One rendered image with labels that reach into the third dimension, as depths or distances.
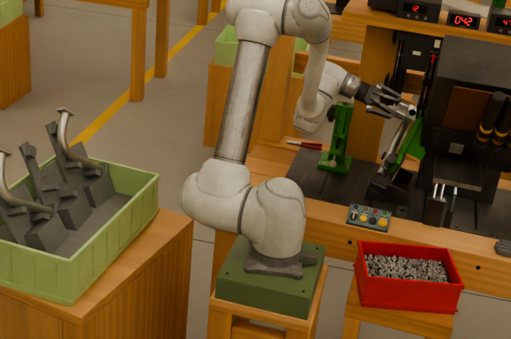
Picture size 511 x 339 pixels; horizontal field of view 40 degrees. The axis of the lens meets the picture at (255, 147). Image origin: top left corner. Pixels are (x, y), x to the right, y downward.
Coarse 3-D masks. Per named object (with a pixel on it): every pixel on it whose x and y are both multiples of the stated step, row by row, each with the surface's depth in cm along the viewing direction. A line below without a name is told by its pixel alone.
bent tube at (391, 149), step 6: (408, 108) 264; (408, 114) 264; (414, 114) 266; (402, 120) 273; (402, 126) 273; (396, 132) 275; (402, 132) 274; (396, 138) 274; (390, 144) 274; (396, 144) 274; (390, 150) 272; (378, 174) 271; (384, 174) 269
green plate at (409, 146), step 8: (416, 120) 259; (416, 128) 254; (408, 136) 259; (416, 136) 257; (408, 144) 257; (416, 144) 258; (400, 152) 262; (408, 152) 260; (416, 152) 259; (424, 152) 258
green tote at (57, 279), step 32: (96, 160) 265; (32, 192) 254; (128, 192) 266; (0, 224) 239; (128, 224) 242; (0, 256) 215; (32, 256) 210; (96, 256) 223; (32, 288) 216; (64, 288) 212
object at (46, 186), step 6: (42, 180) 235; (48, 180) 236; (42, 186) 235; (48, 186) 234; (54, 186) 233; (60, 186) 244; (66, 186) 245; (60, 192) 244; (66, 192) 243; (72, 192) 242
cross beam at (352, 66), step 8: (296, 56) 304; (304, 56) 303; (328, 56) 303; (336, 56) 304; (296, 64) 306; (304, 64) 305; (336, 64) 301; (344, 64) 300; (352, 64) 299; (296, 72) 307; (352, 72) 301; (408, 72) 294; (416, 72) 295; (408, 80) 295; (416, 80) 295; (408, 88) 297; (416, 88) 296; (424, 96) 296
